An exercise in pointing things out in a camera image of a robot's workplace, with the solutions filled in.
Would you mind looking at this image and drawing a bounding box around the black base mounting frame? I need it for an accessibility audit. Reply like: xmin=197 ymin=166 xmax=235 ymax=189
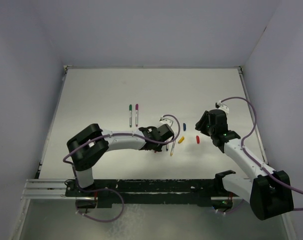
xmin=64 ymin=170 xmax=234 ymax=209

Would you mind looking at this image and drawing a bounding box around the yellow pen cap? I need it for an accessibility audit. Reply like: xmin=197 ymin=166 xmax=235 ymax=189
xmin=178 ymin=136 xmax=185 ymax=144

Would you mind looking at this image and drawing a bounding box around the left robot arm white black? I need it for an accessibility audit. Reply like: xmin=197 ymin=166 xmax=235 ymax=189
xmin=66 ymin=123 xmax=175 ymax=196

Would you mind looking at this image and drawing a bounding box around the green marker pen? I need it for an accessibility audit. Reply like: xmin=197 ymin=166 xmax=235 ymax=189
xmin=129 ymin=111 xmax=133 ymax=128

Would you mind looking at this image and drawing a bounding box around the aluminium extrusion rail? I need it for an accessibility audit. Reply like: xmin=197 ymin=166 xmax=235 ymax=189
xmin=21 ymin=179 xmax=66 ymax=200

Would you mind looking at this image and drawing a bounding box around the yellow marker pen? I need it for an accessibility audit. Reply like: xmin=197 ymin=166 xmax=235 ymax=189
xmin=169 ymin=140 xmax=176 ymax=157

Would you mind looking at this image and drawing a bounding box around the purple marker pen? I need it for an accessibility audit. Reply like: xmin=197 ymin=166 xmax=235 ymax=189
xmin=135 ymin=109 xmax=139 ymax=127

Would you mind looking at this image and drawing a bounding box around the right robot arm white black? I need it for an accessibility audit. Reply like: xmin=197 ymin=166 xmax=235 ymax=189
xmin=195 ymin=109 xmax=294 ymax=220

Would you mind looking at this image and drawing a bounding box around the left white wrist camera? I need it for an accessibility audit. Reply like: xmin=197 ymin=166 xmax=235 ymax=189
xmin=158 ymin=115 xmax=174 ymax=127

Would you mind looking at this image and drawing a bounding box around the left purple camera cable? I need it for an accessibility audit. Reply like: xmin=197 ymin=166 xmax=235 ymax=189
xmin=63 ymin=114 xmax=180 ymax=165

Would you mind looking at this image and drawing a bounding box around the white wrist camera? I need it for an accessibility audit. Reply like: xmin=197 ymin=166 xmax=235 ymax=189
xmin=158 ymin=115 xmax=174 ymax=127
xmin=215 ymin=100 xmax=230 ymax=115

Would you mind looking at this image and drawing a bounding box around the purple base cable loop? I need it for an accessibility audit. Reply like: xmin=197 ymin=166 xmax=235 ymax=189
xmin=75 ymin=187 xmax=126 ymax=222

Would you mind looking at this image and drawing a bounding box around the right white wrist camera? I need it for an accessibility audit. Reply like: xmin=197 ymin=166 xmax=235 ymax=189
xmin=215 ymin=100 xmax=230 ymax=115

